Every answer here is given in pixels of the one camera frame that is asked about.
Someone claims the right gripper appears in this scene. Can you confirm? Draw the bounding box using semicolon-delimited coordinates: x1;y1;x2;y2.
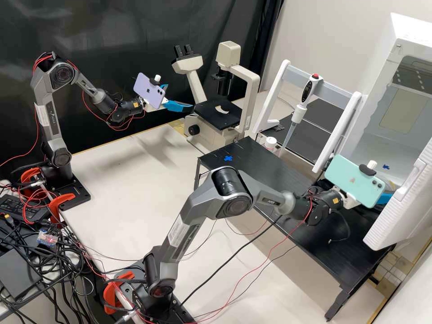
341;190;394;210

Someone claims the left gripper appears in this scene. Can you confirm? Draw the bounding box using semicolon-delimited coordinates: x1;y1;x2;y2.
145;84;194;113

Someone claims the cream microscope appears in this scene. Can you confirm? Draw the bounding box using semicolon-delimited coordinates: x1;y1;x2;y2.
171;41;261;153

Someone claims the white incubator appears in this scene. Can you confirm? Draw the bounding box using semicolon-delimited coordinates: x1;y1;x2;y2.
339;12;432;190

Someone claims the white pipette stand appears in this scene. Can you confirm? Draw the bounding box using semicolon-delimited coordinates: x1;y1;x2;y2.
252;59;362;175

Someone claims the pipette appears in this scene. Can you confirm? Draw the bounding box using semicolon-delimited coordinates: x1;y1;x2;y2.
278;72;324;158

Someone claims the red clamp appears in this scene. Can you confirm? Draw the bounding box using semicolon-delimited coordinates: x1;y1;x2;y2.
49;192;77;224
103;270;136;315
19;167;45;197

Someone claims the flat black box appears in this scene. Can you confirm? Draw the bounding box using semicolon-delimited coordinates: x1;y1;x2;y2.
0;249;42;302

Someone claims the left wrist camera phone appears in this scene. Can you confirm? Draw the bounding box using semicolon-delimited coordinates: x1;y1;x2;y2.
133;72;169;111

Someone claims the wrist camera phone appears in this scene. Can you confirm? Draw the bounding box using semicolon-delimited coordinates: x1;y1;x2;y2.
324;154;385;208
133;72;169;111

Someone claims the right wrist camera phone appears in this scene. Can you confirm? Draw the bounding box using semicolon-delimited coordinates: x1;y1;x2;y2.
324;154;385;208

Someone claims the black cable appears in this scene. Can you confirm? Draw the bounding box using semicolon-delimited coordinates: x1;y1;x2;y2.
174;214;284;272

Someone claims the red wire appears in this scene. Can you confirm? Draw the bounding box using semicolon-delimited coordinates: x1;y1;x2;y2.
187;232;296;320

